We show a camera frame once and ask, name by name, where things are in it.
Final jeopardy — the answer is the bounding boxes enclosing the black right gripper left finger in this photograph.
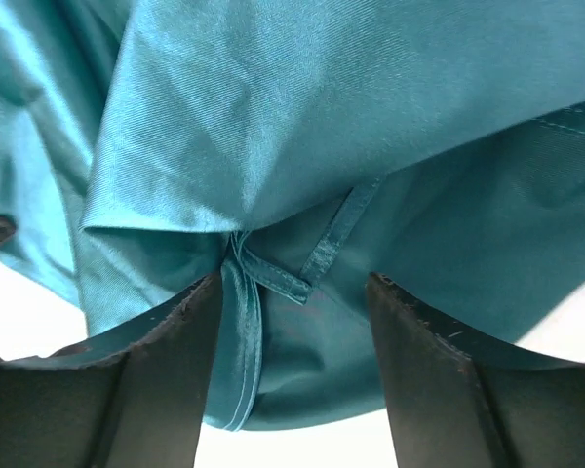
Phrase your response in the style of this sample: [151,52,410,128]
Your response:
[0,273,223,467]

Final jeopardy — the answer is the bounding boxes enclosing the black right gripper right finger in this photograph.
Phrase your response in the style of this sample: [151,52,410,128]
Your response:
[366,273,585,468]

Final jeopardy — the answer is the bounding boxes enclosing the teal satin napkin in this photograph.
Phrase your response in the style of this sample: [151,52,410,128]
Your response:
[0,1,585,431]

